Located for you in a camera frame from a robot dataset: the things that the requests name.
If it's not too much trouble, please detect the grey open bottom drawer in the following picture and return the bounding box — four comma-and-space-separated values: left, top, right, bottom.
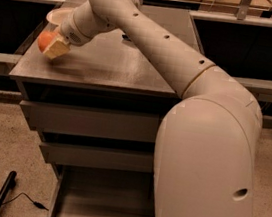
47, 166, 155, 217

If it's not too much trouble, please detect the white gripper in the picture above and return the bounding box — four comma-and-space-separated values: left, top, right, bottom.
43, 12, 95, 60

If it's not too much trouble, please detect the orange fruit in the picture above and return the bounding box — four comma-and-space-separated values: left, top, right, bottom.
37, 30, 57, 52

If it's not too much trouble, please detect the grey top drawer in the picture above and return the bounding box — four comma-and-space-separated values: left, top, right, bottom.
20, 101, 160, 143

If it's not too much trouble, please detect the grey middle drawer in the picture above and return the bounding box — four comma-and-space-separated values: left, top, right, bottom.
40, 142, 154, 173

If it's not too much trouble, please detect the black floor cable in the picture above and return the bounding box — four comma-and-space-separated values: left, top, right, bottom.
0, 184, 53, 215

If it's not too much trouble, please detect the grey drawer cabinet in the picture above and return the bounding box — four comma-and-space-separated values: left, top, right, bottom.
0, 0, 211, 199

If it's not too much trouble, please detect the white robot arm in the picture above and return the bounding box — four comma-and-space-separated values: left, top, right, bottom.
44, 0, 263, 217

